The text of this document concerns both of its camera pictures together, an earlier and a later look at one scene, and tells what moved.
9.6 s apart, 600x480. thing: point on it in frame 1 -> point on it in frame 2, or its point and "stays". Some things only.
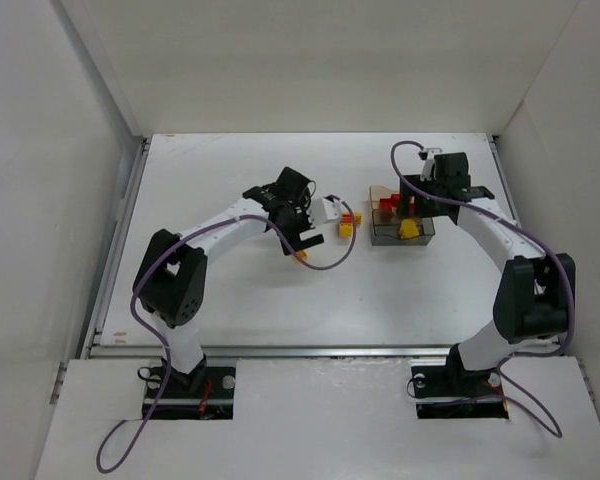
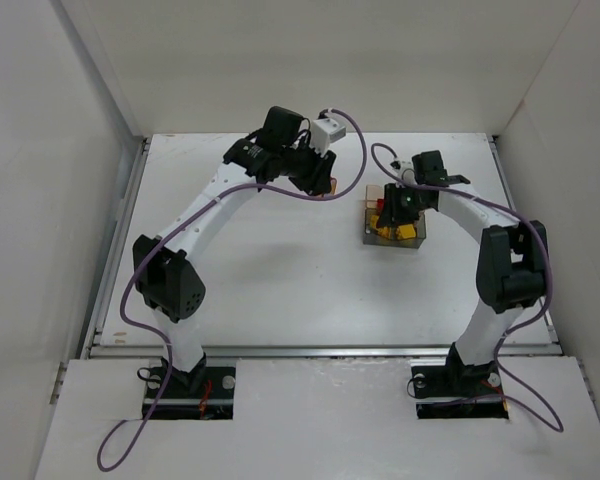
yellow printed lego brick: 408,228 stays
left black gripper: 296,235 -> 315,167
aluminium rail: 277,350 stays
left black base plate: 204,394 stays
